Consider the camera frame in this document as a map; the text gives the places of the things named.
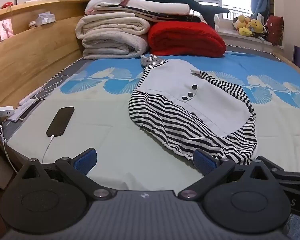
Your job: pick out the blue printed bed mat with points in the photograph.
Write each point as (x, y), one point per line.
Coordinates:
(110, 135)

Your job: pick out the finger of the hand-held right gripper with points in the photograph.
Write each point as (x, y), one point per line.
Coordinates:
(295, 180)

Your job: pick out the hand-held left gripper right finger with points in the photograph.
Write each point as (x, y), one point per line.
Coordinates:
(205, 160)

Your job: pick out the cream folded blanket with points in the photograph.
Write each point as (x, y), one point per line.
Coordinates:
(110, 37)

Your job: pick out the small figurine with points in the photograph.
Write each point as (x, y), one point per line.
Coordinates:
(32, 24)

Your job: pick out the tissue pack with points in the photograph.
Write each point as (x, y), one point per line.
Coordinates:
(45, 18)

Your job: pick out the striped and white small garment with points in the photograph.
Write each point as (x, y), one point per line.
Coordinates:
(185, 105)

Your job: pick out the pink photo card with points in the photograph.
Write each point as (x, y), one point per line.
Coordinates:
(3, 30)

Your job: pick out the red folded blanket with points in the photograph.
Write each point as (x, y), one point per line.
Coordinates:
(185, 40)

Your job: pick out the wooden headboard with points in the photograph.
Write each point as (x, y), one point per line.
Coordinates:
(27, 62)

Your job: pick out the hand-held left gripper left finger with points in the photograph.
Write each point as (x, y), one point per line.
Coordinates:
(86, 160)

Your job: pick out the dark starry folded cloth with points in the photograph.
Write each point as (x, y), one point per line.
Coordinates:
(180, 18)

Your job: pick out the black smartphone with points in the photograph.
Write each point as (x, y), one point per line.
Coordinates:
(60, 121)

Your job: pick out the dark red cushion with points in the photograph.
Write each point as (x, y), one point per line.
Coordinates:
(275, 30)

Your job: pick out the white power strip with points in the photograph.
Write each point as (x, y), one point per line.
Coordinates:
(2, 110)

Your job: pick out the white remote control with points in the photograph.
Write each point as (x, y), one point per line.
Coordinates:
(28, 99)

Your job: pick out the red mushroom ornament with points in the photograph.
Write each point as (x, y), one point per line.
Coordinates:
(8, 3)

